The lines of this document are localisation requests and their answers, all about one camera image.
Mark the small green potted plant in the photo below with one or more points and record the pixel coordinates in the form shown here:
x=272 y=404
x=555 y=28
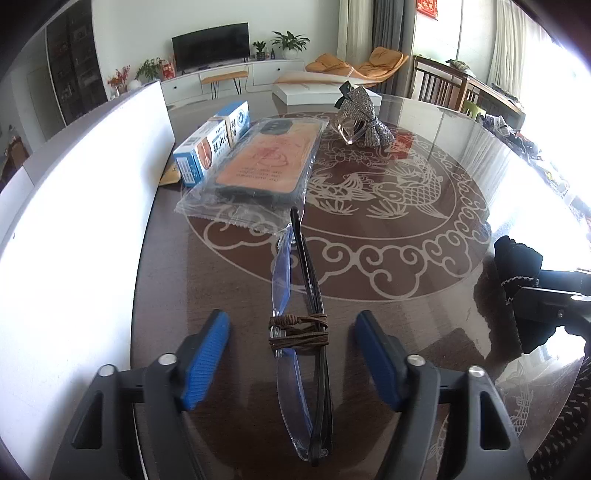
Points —
x=260 y=50

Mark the blue white medicine box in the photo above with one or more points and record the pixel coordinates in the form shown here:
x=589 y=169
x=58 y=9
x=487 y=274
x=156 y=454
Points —
x=210 y=143

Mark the white television cabinet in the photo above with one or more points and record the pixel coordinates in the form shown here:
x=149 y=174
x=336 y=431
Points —
x=231 y=83

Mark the black display cabinet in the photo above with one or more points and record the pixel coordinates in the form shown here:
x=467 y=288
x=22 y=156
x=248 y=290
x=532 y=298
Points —
x=76 y=60

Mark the red wall decoration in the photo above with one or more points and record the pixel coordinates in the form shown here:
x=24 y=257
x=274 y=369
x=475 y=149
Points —
x=427 y=8

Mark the dark wooden chair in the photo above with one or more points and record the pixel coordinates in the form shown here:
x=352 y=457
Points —
x=436 y=83

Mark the red gift box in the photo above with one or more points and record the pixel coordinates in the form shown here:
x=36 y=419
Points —
x=168 y=70

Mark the white sheer curtain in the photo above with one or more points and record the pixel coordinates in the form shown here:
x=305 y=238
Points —
x=355 y=27

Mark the rhinestone bow hair clip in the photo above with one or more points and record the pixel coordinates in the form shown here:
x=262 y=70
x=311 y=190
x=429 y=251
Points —
x=364 y=117

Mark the orange rocking chair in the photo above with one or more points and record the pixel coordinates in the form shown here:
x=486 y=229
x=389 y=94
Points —
x=364 y=64

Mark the large green potted plant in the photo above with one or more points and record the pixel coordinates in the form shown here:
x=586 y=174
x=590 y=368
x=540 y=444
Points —
x=290 y=44

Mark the large white cardboard box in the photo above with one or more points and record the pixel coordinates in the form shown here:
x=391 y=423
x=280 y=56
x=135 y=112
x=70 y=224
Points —
x=83 y=207

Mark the blue lens eyeglasses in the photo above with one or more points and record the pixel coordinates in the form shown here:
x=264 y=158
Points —
x=314 y=397

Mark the leafy green potted plant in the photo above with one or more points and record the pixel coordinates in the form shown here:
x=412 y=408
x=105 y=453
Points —
x=150 y=69

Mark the dark patterned cloth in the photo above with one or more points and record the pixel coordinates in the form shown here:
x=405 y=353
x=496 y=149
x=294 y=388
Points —
x=563 y=443

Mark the black television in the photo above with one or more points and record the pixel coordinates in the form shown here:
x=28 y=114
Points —
x=210 y=46

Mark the black beaded pouch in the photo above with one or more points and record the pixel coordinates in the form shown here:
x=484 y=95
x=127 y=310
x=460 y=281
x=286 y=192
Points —
x=517 y=263

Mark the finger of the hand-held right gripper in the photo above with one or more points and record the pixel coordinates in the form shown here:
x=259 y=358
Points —
x=565 y=284

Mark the grey curtain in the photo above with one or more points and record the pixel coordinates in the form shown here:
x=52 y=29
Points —
x=392 y=27

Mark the wooden bench with metal legs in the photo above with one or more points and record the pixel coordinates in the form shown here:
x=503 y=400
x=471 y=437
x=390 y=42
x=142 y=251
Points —
x=225 y=77

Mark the red flower arrangement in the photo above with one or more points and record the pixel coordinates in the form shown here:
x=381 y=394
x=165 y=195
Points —
x=118 y=79

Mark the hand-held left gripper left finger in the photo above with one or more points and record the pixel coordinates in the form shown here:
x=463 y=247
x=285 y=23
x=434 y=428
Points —
x=205 y=360

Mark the white round vase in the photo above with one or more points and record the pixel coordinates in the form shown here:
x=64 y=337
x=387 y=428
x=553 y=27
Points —
x=134 y=85

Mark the orange phone case in bag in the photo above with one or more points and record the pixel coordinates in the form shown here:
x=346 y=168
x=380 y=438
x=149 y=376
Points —
x=263 y=164

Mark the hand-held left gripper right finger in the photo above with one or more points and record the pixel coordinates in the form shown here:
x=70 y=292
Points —
x=378 y=360

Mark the flat white box lid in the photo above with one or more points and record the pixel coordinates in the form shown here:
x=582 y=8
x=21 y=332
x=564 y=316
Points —
x=318 y=92

